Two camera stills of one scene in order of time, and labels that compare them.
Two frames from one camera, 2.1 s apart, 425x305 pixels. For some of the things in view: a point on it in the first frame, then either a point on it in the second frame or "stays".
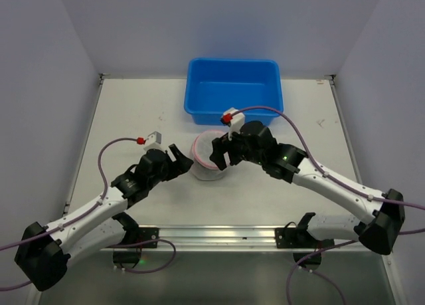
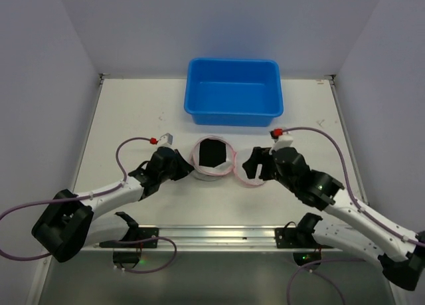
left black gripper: [171, 163] stays
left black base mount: [130, 258] stays
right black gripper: [229, 149] -> [264, 164]
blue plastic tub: [214, 86] stays
